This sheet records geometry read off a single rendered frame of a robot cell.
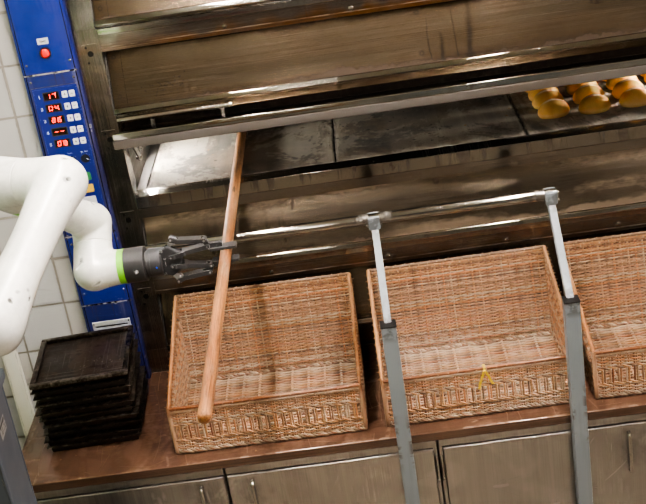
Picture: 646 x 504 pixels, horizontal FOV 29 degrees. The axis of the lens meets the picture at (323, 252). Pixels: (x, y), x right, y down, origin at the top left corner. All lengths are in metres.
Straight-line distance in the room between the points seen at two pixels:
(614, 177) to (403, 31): 0.78
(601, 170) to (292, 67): 0.98
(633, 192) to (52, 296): 1.80
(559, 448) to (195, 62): 1.50
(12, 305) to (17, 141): 1.19
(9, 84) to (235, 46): 0.66
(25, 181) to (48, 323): 1.18
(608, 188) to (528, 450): 0.84
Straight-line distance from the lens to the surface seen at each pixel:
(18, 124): 3.77
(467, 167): 3.76
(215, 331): 2.86
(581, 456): 3.57
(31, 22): 3.64
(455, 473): 3.61
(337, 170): 3.73
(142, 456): 3.65
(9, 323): 2.65
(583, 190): 3.85
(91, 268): 3.28
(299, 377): 3.84
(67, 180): 2.87
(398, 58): 3.62
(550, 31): 3.66
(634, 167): 3.87
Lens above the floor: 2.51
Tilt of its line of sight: 25 degrees down
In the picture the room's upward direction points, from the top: 9 degrees counter-clockwise
